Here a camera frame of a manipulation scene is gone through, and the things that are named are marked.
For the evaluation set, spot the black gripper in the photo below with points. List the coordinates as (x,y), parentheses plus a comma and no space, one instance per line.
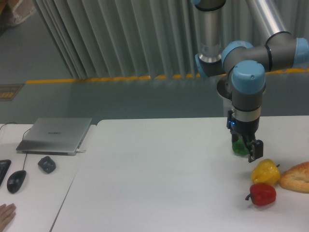
(246,129)

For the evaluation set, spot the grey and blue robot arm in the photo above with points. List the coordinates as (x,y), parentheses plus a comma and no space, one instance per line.
(244,66)

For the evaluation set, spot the green pepper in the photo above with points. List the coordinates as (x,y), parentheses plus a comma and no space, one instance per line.
(239,147)

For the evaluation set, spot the yellow bell pepper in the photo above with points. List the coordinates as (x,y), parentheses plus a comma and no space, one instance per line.
(266,172)

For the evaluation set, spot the red bell pepper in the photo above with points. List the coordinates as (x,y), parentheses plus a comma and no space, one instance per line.
(261,194)

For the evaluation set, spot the bare human hand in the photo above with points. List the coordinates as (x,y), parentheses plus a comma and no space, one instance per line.
(7,213)

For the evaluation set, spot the brown bread loaf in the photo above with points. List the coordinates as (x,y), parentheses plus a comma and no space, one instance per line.
(296,178)

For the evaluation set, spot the grey pleated curtain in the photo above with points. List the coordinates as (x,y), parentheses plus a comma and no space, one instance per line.
(122,38)

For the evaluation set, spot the black earbuds case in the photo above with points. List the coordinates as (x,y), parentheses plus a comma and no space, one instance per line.
(47,164)

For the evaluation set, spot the silver closed laptop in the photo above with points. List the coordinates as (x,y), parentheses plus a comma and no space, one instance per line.
(61,136)

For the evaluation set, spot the black computer mouse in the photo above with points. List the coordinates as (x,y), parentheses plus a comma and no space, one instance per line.
(15,181)

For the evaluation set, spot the black keyboard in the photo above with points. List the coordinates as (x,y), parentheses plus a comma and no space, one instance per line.
(4,166)

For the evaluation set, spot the cardboard box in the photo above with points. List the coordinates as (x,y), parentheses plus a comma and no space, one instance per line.
(14,12)

